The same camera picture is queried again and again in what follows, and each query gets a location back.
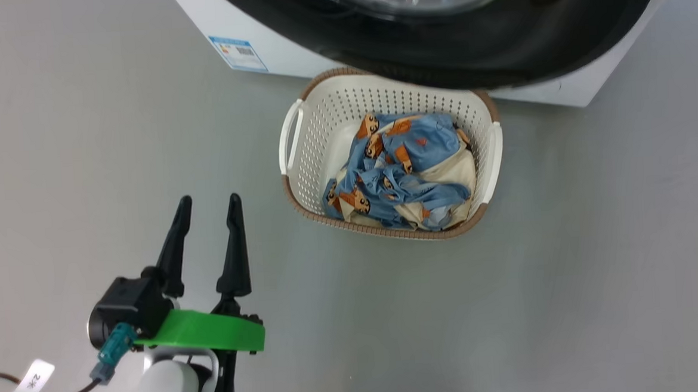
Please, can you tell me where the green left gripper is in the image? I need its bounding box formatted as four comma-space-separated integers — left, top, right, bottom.
128, 192, 266, 358

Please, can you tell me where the blue cartoon print garment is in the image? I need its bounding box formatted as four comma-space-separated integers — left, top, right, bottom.
319, 109, 475, 237

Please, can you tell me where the black round glass washer door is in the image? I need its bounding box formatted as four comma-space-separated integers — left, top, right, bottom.
214, 0, 669, 104

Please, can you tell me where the white perforated basket brown rim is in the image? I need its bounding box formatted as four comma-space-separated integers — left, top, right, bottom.
275, 60, 508, 248

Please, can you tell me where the white front-load washing machine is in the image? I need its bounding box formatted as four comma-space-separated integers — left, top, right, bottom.
169, 0, 694, 129

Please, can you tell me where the blue energy label sticker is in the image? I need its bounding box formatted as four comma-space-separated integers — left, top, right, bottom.
209, 33, 268, 76

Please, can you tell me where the white cable label tag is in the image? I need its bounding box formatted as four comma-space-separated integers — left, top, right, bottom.
2, 358, 56, 392

